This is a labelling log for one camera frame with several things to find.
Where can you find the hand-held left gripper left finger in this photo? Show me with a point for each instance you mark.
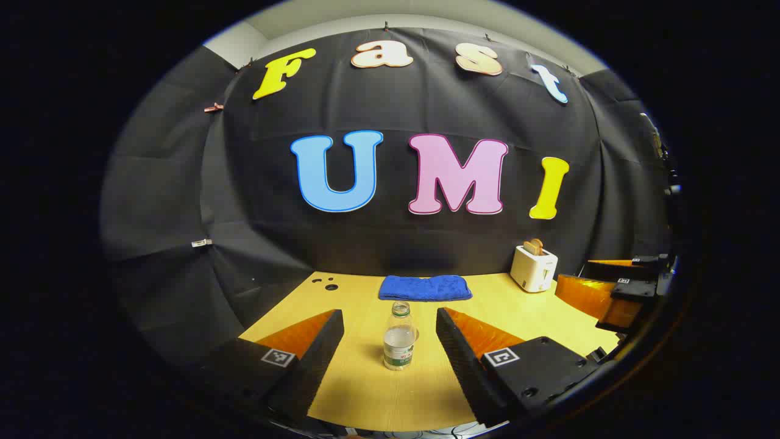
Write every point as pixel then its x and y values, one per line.
pixel 317 360

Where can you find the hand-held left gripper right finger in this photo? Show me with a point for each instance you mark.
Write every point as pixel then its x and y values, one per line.
pixel 463 366

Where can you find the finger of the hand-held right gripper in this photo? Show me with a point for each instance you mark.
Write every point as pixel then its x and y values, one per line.
pixel 621 271
pixel 585 296

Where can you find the clear plastic water bottle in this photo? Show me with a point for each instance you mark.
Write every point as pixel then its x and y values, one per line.
pixel 399 341

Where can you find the white toaster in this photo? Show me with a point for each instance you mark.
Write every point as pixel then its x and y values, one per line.
pixel 533 271

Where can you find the toast slice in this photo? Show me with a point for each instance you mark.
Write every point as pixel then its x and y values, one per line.
pixel 533 247

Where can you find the blue folded towel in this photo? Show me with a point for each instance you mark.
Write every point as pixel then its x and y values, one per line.
pixel 426 288

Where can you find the white cloth clip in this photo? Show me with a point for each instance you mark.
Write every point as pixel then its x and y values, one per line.
pixel 201 242

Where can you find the copper cloth clip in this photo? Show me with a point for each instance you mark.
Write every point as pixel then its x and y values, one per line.
pixel 213 108

